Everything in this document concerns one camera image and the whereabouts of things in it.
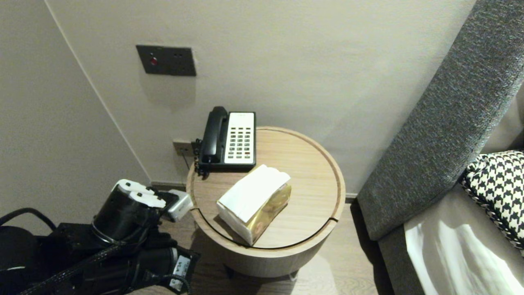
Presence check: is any black coiled telephone cord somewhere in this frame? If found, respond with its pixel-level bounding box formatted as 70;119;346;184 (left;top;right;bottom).
192;138;211;180

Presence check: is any round wooden side table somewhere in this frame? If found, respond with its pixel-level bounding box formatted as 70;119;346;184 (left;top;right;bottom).
186;126;346;283

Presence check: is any white and gold tissue pack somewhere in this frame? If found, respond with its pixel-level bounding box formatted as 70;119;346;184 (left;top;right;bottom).
216;164;292;246

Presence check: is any black smooth arm cable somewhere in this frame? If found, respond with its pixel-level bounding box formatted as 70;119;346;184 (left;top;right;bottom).
0;207;58;233

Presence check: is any black white houndstooth pillow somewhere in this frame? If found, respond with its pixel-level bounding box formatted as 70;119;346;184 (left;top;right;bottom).
458;151;524;256

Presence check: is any white bed sheet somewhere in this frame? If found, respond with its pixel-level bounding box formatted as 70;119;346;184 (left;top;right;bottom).
404;184;524;295

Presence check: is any grey fabric bed headboard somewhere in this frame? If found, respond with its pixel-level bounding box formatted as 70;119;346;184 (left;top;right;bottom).
357;0;524;295

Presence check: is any black and white desk telephone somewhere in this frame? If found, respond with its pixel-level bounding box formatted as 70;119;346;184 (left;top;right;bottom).
196;111;257;172

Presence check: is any grey wall socket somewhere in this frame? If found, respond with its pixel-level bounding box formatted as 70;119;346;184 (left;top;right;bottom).
173;141;195;157

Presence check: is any dark wall switch panel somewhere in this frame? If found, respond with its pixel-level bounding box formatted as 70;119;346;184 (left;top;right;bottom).
136;45;197;77

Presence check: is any black telephone handset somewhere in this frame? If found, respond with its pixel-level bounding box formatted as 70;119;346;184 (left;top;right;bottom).
201;106;230;164

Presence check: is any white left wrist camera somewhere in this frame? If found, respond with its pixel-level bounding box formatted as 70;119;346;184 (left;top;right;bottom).
165;189;194;222

